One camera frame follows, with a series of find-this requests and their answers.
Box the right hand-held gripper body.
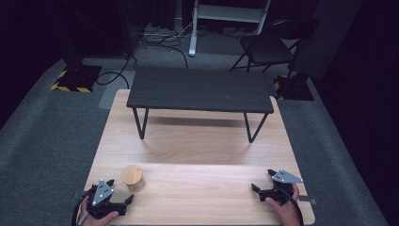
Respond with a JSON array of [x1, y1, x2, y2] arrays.
[[259, 169, 305, 207]]

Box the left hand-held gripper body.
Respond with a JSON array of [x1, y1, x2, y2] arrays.
[[87, 179, 128, 220]]

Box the round wooden lidded jar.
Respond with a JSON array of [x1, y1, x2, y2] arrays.
[[120, 164, 147, 193]]

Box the person's left hand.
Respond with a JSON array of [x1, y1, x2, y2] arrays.
[[77, 195, 120, 226]]

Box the person's right hand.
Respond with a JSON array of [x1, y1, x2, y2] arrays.
[[264, 183, 303, 226]]

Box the grey floor mat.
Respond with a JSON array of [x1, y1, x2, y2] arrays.
[[98, 69, 136, 111]]

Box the black low riser shelf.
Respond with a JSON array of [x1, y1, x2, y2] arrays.
[[126, 66, 275, 144]]

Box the black folding chair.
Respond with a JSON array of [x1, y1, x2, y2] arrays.
[[229, 18, 320, 73]]

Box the grey upright panel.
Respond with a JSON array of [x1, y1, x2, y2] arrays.
[[295, 0, 364, 81]]

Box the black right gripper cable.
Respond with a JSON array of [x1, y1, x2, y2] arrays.
[[276, 185, 305, 226]]

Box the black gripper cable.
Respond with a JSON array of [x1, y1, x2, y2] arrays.
[[71, 186, 96, 226], [276, 185, 305, 226]]

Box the grey table edge strap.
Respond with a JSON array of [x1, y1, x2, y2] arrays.
[[297, 194, 318, 205]]

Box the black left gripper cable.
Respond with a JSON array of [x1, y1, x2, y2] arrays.
[[71, 186, 96, 226]]

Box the yellow black striped base plate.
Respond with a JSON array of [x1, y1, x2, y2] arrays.
[[273, 73, 315, 102], [50, 64, 104, 94]]

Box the black floor cable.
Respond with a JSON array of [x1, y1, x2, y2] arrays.
[[95, 52, 138, 90]]

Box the bundle of floor cables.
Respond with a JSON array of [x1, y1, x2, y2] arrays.
[[136, 21, 196, 70]]

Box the white metal stand frame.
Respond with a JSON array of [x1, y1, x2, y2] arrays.
[[187, 0, 273, 57]]

